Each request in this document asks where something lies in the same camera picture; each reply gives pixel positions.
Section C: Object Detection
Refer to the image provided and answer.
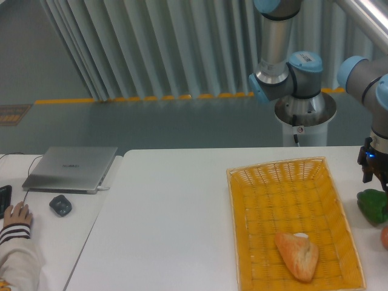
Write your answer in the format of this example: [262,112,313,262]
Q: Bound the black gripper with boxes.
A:
[357,137,388,194]

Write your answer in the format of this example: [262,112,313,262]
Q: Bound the cream sleeve forearm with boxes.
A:
[1,223,41,290]

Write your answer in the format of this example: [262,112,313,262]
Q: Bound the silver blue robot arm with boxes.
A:
[249,1,387,189]

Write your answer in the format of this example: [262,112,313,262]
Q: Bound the yellow woven basket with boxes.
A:
[227,157,366,290]

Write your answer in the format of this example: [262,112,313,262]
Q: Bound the person hand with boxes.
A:
[3,201,33,227]

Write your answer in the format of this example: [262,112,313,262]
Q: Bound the green bell pepper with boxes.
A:
[356,189,387,225]

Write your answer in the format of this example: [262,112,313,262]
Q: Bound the red pepper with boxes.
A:
[380,226,388,250]

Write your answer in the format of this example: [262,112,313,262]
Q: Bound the bread piece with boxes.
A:
[275,232,319,283]

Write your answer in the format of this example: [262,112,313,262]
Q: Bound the silver closed laptop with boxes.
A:
[22,147,118,194]

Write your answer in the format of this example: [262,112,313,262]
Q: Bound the black small device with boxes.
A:
[49,195,72,217]

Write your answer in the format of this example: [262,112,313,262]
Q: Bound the black keyboard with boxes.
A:
[0,185,12,219]

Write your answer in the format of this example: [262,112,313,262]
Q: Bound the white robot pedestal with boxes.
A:
[275,92,336,147]

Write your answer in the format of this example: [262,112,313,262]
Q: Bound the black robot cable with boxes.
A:
[292,114,301,147]

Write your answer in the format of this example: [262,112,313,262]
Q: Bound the aluminium frame bar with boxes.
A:
[335,0,387,55]

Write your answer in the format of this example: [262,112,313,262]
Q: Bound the laptop cable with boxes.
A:
[0,152,45,206]

